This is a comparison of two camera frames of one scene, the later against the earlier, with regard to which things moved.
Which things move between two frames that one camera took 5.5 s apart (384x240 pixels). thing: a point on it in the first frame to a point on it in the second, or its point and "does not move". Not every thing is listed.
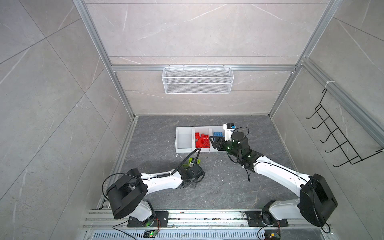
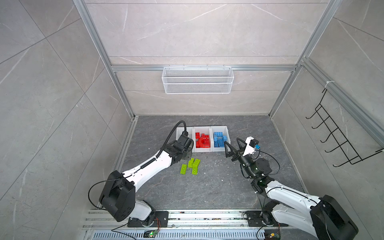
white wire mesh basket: x=197 y=80 does not move
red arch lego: x=203 y=142 does not move
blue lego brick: x=218 y=134 does not move
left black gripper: x=196 y=181 to x=190 y=149
